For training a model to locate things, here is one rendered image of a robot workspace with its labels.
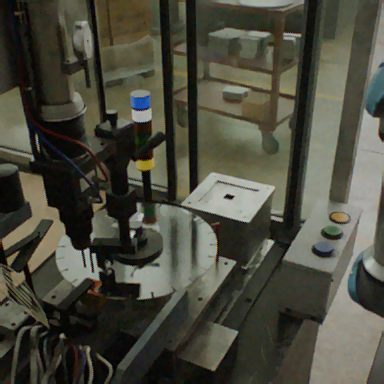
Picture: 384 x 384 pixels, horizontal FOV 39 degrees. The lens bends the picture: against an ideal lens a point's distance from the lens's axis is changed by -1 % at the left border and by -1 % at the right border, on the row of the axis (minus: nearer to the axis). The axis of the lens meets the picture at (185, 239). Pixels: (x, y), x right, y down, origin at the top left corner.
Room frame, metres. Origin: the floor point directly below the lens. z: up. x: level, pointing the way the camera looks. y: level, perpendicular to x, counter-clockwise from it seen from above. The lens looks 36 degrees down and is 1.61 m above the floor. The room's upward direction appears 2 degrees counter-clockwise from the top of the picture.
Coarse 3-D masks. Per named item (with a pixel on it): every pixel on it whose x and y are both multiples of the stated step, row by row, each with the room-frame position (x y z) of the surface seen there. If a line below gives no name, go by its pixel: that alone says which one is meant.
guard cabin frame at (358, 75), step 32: (64, 0) 1.51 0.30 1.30; (160, 0) 1.38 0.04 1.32; (192, 0) 1.34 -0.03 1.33; (96, 32) 1.48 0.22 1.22; (160, 32) 1.38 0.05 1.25; (192, 32) 1.34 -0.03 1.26; (96, 64) 1.49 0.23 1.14; (192, 64) 1.34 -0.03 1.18; (352, 64) 1.15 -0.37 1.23; (96, 96) 1.48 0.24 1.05; (192, 96) 1.34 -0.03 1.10; (352, 96) 1.14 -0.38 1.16; (192, 128) 1.34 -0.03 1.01; (352, 128) 1.14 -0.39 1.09; (192, 160) 1.34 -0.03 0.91; (352, 160) 1.13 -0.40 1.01; (160, 192) 1.38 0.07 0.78; (192, 192) 1.34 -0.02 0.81
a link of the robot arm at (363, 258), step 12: (372, 84) 0.75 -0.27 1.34; (372, 96) 0.74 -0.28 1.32; (372, 108) 0.75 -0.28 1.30; (360, 252) 0.83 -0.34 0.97; (372, 252) 0.79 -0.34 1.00; (360, 264) 0.81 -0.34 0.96; (372, 264) 0.77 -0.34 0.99; (348, 276) 0.80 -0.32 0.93; (360, 276) 0.79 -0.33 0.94; (372, 276) 0.75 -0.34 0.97; (348, 288) 0.79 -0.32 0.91; (360, 288) 0.78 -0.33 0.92; (372, 288) 0.75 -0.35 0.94; (360, 300) 0.77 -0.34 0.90; (372, 300) 0.75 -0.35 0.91
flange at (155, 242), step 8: (144, 232) 0.91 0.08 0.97; (152, 232) 0.93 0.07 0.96; (144, 240) 0.88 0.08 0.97; (152, 240) 0.90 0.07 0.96; (160, 240) 0.90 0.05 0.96; (144, 248) 0.87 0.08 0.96; (152, 248) 0.87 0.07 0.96; (160, 248) 0.87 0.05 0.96; (120, 256) 0.85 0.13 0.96; (128, 256) 0.85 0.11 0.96; (136, 256) 0.85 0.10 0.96; (144, 256) 0.85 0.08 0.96; (152, 256) 0.85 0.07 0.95
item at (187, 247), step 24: (96, 216) 1.01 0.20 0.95; (144, 216) 1.01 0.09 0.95; (168, 216) 1.00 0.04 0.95; (192, 216) 1.00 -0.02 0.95; (168, 240) 0.91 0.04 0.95; (192, 240) 0.91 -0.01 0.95; (216, 240) 0.91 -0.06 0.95; (72, 264) 0.84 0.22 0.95; (96, 264) 0.84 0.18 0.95; (120, 264) 0.84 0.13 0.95; (144, 264) 0.84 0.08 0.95; (168, 264) 0.83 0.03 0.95; (192, 264) 0.83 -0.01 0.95; (120, 288) 0.77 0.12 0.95; (144, 288) 0.76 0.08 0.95; (168, 288) 0.76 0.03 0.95
